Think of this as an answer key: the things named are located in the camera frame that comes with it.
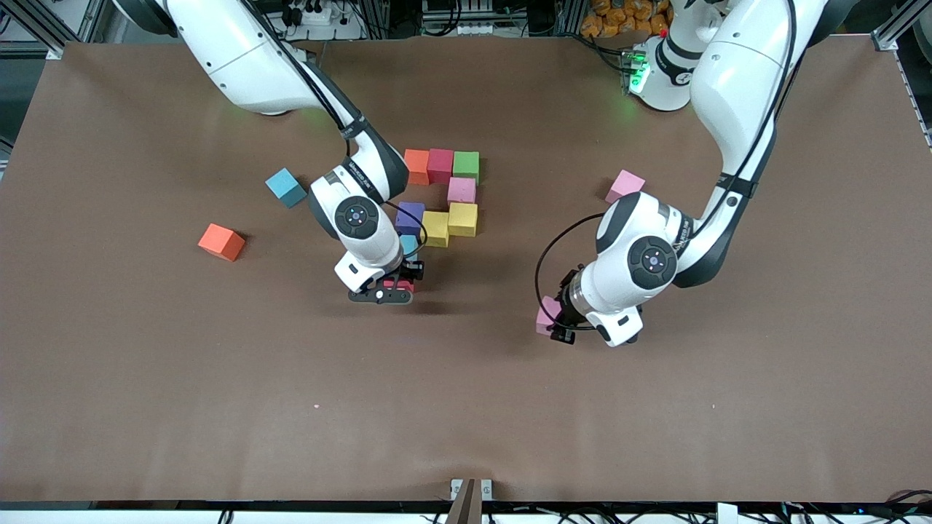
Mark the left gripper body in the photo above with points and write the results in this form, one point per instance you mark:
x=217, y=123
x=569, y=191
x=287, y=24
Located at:
x=565, y=311

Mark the crimson foam cube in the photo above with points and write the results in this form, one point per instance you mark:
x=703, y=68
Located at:
x=400, y=285
x=440, y=165

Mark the blue foam cube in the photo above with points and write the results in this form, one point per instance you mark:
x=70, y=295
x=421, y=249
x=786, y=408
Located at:
x=287, y=188
x=409, y=244

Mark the pink foam cube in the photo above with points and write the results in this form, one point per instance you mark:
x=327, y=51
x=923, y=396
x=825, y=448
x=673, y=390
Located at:
x=461, y=191
x=546, y=314
x=626, y=183

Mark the yellow foam cube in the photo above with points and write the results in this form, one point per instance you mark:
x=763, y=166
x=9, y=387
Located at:
x=463, y=220
x=437, y=229

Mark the purple foam cube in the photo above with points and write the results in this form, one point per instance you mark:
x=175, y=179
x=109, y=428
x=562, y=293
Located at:
x=411, y=217

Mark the orange foam cube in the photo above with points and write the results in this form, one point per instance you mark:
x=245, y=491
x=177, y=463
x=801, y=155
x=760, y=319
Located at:
x=419, y=166
x=220, y=241

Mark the green foam cube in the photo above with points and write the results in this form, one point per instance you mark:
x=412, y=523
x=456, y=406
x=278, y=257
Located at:
x=467, y=166

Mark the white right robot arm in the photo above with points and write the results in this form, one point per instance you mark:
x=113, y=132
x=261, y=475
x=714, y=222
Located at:
x=240, y=51

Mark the small white box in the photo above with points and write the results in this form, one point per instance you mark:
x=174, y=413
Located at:
x=727, y=514

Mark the white power strip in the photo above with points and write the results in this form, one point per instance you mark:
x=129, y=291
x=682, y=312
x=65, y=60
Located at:
x=317, y=14

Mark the bag of orange items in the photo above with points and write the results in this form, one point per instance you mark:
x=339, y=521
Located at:
x=622, y=18

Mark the metal bracket with brown post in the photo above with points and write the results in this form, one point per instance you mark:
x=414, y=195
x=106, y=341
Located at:
x=471, y=502

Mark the aluminium frame profile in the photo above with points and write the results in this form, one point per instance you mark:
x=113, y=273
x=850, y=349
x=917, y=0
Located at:
x=29, y=22
x=903, y=24

